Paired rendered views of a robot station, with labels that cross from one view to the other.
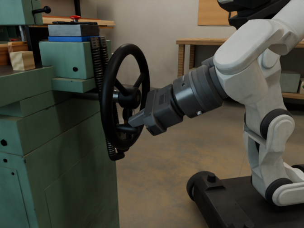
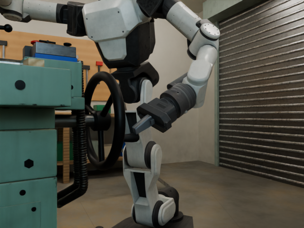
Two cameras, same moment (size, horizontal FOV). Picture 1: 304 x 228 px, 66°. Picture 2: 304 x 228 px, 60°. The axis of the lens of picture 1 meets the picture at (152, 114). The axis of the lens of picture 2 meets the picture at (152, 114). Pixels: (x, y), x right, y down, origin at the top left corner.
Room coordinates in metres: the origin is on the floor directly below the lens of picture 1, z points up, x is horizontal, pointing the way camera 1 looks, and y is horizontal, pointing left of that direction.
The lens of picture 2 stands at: (0.03, 0.58, 0.83)
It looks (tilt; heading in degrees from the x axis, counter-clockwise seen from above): 0 degrees down; 308
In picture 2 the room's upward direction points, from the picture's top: straight up
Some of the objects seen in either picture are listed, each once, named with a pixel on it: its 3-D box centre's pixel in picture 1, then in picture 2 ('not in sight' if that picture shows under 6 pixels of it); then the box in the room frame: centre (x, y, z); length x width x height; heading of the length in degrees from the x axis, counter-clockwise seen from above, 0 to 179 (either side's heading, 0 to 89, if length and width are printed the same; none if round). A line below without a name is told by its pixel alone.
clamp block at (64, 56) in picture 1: (78, 57); (48, 81); (0.67, 0.20, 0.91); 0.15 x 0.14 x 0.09; 161
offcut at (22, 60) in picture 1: (22, 60); (33, 69); (0.56, 0.30, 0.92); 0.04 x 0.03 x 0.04; 168
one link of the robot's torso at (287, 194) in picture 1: (280, 182); (153, 209); (0.96, -0.63, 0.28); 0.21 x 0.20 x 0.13; 101
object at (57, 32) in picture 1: (78, 29); (49, 54); (0.67, 0.20, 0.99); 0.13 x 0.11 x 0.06; 161
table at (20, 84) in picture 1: (55, 72); (11, 97); (0.69, 0.29, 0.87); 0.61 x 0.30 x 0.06; 161
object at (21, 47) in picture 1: (35, 52); not in sight; (0.70, 0.34, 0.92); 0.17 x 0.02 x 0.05; 161
